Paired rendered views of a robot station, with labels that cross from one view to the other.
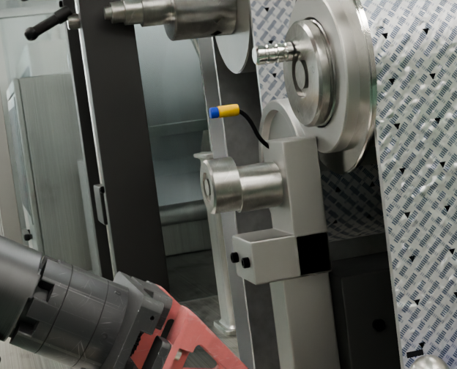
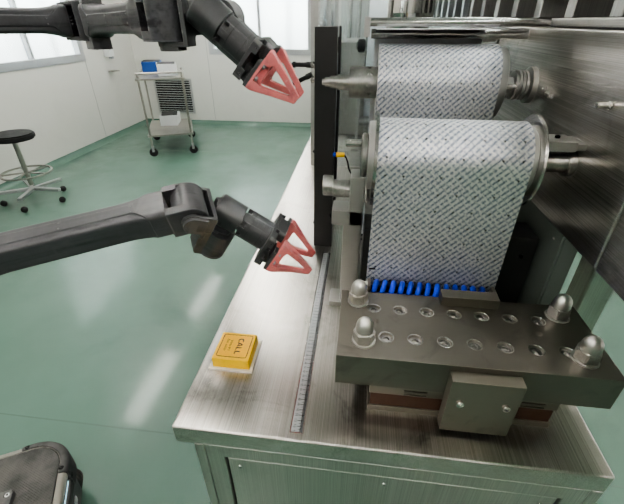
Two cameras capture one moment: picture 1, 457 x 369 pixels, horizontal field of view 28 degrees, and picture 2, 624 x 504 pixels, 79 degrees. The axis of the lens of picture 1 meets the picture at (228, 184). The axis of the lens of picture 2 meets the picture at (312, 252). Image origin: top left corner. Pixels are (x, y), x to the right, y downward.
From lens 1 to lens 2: 31 cm
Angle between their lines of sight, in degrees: 33
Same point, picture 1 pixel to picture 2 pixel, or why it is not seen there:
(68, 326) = (249, 236)
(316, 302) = (354, 234)
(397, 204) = (376, 220)
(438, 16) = (413, 152)
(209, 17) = (363, 92)
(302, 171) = (357, 189)
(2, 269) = (230, 215)
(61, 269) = (251, 217)
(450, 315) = (388, 260)
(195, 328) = (285, 250)
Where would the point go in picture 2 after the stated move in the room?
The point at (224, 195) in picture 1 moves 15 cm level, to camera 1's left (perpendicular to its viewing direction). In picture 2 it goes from (326, 191) to (256, 181)
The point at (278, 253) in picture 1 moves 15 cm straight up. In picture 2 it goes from (341, 216) to (345, 138)
